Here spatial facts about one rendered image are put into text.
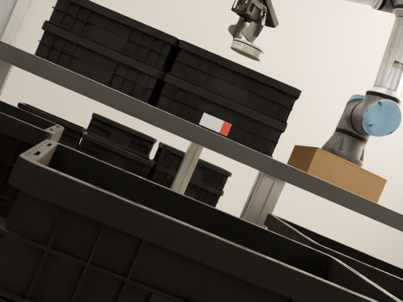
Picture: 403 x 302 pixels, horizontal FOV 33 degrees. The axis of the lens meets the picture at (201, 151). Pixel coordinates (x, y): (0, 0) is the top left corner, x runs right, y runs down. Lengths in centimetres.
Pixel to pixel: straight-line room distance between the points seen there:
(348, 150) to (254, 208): 69
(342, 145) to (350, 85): 327
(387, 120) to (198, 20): 328
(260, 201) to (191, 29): 370
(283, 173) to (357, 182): 68
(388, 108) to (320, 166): 28
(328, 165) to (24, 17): 347
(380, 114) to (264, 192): 64
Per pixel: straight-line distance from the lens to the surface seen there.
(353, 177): 230
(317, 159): 226
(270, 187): 172
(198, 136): 162
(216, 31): 535
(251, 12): 213
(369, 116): 222
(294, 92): 207
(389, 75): 227
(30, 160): 56
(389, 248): 584
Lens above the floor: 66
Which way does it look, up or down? level
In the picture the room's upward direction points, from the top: 23 degrees clockwise
